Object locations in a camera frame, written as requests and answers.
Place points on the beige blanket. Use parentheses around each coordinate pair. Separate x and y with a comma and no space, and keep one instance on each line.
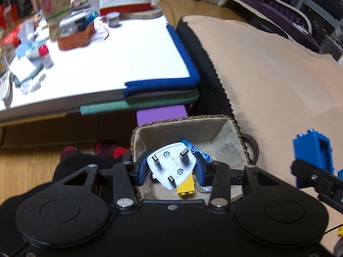
(276,87)

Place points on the small grey jar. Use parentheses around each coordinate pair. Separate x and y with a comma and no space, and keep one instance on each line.
(113,19)

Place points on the woven fabric-lined basket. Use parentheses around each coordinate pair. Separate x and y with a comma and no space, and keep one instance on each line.
(217,135)

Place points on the blue folded mat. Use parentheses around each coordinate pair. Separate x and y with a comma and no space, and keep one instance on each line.
(162,64)

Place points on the yellow toy brick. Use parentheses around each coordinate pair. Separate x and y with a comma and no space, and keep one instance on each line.
(187,187)

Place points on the white travel plug adapter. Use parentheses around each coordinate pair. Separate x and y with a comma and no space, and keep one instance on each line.
(172,164)

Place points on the brown leather organizer tray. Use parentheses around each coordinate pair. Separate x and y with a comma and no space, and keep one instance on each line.
(76,40)

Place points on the cardboard box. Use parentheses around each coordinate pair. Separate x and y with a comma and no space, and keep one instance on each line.
(53,10)

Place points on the green folded mat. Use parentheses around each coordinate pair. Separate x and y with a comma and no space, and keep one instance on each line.
(140,103)

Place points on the purple sofa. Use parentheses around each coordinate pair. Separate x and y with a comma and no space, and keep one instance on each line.
(314,24)

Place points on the blue mint bottle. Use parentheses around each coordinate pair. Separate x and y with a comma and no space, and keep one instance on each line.
(193,148)

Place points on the round metal tin lid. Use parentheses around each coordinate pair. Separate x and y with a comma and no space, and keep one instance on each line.
(203,189)

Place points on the yellow square frame toy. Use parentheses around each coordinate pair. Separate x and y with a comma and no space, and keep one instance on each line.
(340,231)

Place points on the purple box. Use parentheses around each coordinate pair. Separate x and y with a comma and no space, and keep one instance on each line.
(148,116)

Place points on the red-capped white bottle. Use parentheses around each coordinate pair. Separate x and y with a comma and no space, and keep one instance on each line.
(45,56)

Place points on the blue toy brick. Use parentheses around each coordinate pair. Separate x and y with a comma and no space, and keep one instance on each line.
(315,149)

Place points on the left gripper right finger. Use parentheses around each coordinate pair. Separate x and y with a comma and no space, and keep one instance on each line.
(218,176)

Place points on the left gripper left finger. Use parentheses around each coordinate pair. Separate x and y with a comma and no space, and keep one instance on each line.
(127,176)

